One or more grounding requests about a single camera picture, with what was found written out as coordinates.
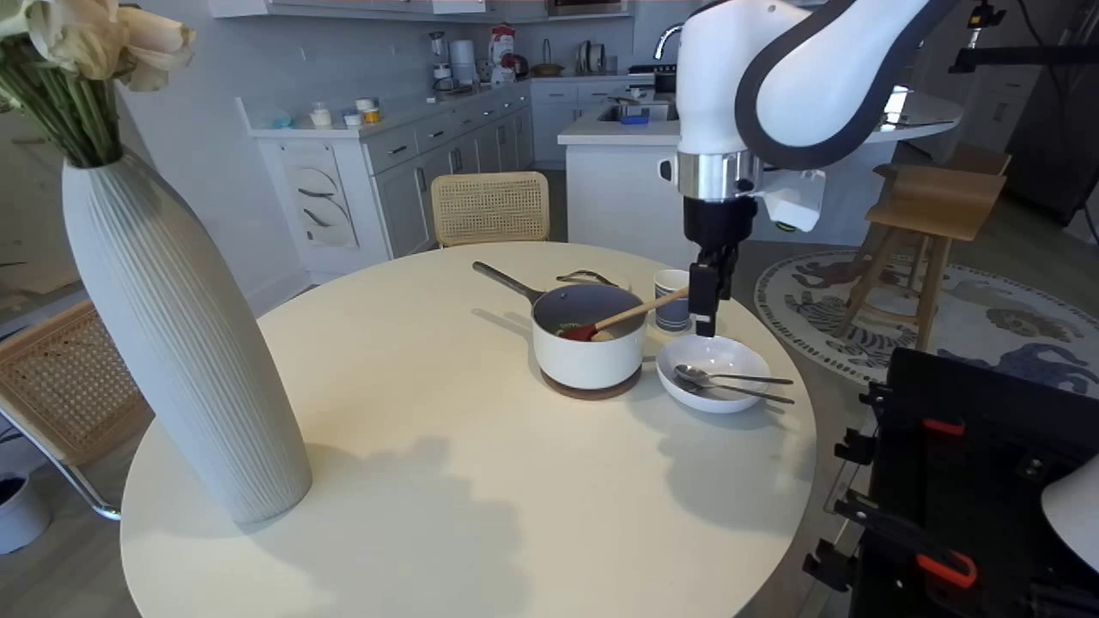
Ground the red topped countertop appliance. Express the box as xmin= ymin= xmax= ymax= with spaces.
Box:
xmin=487 ymin=24 xmax=527 ymax=87

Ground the white kitchen base cabinet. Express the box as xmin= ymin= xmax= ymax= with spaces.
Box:
xmin=232 ymin=83 xmax=544 ymax=290

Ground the wooden spatula with red tip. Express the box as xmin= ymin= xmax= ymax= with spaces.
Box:
xmin=556 ymin=285 xmax=689 ymax=343

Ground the round patterned rug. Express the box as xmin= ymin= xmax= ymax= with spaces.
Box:
xmin=752 ymin=252 xmax=1099 ymax=402

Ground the cream flower bouquet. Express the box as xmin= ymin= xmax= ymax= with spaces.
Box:
xmin=0 ymin=0 xmax=199 ymax=171

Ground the chrome arched faucet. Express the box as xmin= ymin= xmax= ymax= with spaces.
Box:
xmin=654 ymin=24 xmax=687 ymax=70

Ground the white round floor pot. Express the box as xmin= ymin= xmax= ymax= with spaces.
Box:
xmin=0 ymin=473 xmax=56 ymax=561

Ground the wooden bar stool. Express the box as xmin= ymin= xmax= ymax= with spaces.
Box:
xmin=844 ymin=157 xmax=1014 ymax=353

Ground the tall ribbed grey vase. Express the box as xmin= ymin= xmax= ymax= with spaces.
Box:
xmin=58 ymin=153 xmax=317 ymax=530

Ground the white saucepan with dark handle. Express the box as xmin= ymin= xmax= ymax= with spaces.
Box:
xmin=472 ymin=259 xmax=654 ymax=396

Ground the dark tall cabinet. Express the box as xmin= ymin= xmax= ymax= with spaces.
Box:
xmin=1003 ymin=61 xmax=1099 ymax=227

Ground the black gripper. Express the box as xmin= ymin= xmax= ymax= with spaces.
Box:
xmin=684 ymin=196 xmax=759 ymax=340

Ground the black perforated robot cart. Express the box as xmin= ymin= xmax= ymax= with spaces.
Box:
xmin=851 ymin=343 xmax=1099 ymax=618

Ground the white countertop container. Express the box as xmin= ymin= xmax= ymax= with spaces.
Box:
xmin=448 ymin=38 xmax=481 ymax=93

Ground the white kitchen island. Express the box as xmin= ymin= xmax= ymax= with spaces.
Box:
xmin=556 ymin=83 xmax=965 ymax=267

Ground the blue and white cup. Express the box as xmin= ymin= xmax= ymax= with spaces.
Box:
xmin=654 ymin=267 xmax=697 ymax=333

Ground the black clamp with orange handle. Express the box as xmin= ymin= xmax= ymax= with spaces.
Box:
xmin=835 ymin=382 xmax=971 ymax=467
xmin=801 ymin=491 xmax=981 ymax=597

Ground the wicker back chair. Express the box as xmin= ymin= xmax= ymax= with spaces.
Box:
xmin=426 ymin=170 xmax=556 ymax=252
xmin=0 ymin=304 xmax=158 ymax=526

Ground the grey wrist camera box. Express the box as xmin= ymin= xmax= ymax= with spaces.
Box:
xmin=756 ymin=170 xmax=830 ymax=237

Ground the silver metal spoon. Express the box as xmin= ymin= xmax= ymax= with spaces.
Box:
xmin=670 ymin=361 xmax=798 ymax=390

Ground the black camera stand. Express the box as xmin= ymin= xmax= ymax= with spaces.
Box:
xmin=947 ymin=0 xmax=1099 ymax=76

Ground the white ceramic bowl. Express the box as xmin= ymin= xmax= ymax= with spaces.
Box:
xmin=654 ymin=330 xmax=777 ymax=417

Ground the clear glass bottle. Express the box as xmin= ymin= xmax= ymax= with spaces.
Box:
xmin=426 ymin=28 xmax=456 ymax=95

